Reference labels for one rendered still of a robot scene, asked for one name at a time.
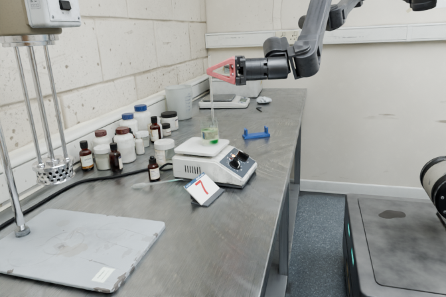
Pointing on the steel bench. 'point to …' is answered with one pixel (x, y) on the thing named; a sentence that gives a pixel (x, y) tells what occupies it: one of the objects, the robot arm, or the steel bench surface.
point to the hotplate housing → (184, 172)
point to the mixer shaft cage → (56, 166)
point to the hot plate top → (194, 147)
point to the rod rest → (256, 134)
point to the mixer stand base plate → (79, 248)
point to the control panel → (239, 161)
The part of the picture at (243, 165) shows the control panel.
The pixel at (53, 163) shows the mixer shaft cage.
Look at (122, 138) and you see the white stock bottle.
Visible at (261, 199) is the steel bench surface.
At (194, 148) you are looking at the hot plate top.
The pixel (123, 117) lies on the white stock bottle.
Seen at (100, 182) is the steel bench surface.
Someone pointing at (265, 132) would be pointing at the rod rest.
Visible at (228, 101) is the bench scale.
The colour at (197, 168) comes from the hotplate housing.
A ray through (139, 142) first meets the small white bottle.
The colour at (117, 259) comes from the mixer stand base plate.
